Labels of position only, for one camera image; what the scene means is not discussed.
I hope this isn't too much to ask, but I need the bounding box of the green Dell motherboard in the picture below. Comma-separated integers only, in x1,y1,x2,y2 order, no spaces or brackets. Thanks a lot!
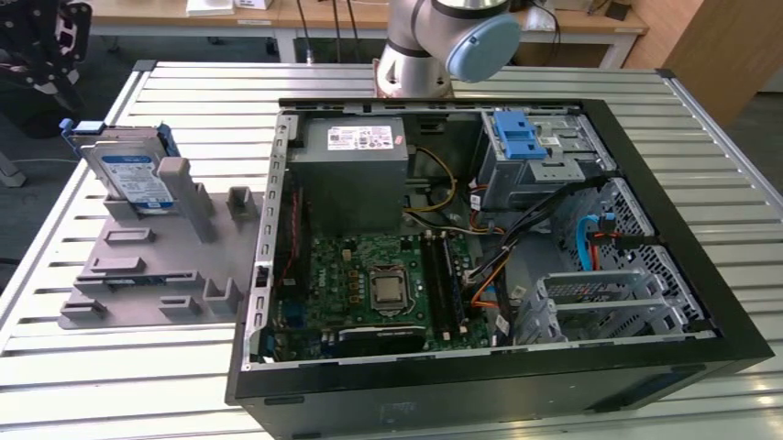
266,231,500,363

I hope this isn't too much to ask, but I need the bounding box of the orange wire bundle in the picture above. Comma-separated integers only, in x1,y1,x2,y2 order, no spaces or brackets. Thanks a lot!
470,281,510,317

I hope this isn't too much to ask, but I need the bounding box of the grey plastic parts rack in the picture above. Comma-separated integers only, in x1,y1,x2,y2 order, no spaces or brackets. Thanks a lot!
57,158,271,331

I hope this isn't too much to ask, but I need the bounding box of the silver metal drive cage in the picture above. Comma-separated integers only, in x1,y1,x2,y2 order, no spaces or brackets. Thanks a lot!
476,109,618,213

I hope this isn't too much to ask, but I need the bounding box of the white flat box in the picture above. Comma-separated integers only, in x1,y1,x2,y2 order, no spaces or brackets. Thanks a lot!
185,0,237,18

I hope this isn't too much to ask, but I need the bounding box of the black wire bundle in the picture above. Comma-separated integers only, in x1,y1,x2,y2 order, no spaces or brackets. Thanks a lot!
474,175,620,281

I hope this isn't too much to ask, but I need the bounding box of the red and black power wire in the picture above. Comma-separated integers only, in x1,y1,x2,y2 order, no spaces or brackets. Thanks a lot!
584,232,666,251

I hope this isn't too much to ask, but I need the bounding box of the blue data wire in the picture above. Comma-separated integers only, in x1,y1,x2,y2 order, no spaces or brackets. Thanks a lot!
574,211,620,272

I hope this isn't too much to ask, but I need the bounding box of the yellow wire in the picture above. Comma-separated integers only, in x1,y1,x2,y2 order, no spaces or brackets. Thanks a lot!
403,145,460,215

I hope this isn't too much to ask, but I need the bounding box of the wooden top desk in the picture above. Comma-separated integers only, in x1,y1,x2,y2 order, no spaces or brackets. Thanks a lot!
88,0,280,52
278,0,651,70

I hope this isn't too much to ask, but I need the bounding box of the grey Dell power supply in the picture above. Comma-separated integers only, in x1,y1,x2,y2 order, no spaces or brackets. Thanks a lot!
287,116,410,237

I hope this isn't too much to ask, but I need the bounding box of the black graphics card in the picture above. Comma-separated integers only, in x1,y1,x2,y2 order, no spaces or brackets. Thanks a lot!
332,323,428,358

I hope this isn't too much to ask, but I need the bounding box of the silver metal disk bay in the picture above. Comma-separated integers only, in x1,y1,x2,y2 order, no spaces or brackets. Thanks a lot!
516,268,704,345

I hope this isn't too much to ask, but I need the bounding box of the CPU socket with metal cover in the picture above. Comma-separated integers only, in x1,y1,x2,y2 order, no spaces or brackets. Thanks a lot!
364,263,415,318

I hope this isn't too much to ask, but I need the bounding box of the white furniture foot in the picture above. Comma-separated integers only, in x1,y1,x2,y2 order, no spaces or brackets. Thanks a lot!
0,150,27,188

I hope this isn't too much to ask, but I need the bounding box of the silver CPU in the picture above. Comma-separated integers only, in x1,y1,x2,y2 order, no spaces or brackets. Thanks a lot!
371,276,407,307

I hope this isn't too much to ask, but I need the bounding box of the thin cable with connector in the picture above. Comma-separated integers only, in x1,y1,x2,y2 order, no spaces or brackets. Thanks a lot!
296,0,319,64

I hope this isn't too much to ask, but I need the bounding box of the hard disk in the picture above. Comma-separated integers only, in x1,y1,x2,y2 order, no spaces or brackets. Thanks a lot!
60,117,183,216

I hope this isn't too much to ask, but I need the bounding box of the wooden cabinet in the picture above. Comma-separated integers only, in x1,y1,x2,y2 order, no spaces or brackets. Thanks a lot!
623,0,783,125

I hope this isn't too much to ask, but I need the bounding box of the blue plastic drive latch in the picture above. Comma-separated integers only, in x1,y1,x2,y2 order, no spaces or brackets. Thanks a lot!
492,112,551,161

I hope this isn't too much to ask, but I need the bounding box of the RAM stick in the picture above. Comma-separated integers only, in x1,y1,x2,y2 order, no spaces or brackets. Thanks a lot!
444,236,476,332
103,273,168,286

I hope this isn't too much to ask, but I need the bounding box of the black open PC case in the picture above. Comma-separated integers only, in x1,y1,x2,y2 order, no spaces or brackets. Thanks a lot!
224,96,775,440

